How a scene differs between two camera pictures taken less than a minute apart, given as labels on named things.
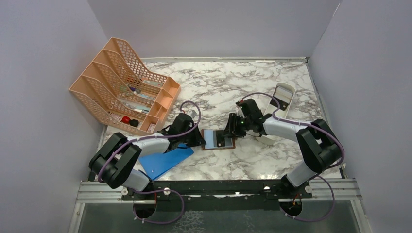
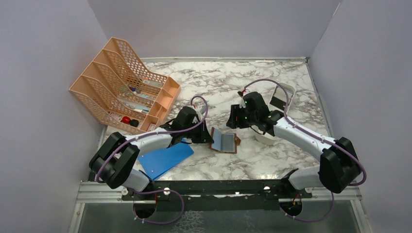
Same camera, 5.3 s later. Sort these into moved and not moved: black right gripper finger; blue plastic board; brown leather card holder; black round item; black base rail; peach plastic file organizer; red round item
Moved: black right gripper finger; brown leather card holder
Not moved: black round item; red round item; peach plastic file organizer; black base rail; blue plastic board
